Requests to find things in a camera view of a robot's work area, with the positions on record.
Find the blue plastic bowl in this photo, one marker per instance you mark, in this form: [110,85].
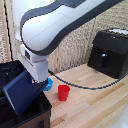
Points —
[49,85]

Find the black hard case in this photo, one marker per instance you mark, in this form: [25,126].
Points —
[111,55]

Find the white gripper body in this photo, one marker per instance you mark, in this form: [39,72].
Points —
[37,66]

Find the dark blue book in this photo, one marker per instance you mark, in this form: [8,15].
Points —
[23,93]

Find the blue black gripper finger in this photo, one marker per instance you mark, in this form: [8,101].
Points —
[33,81]

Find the beige woven folding screen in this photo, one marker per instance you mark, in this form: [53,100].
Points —
[74,50]

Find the black fabric storage bag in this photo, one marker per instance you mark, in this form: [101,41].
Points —
[36,113]

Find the red plastic cup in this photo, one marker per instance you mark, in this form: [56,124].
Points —
[63,93]

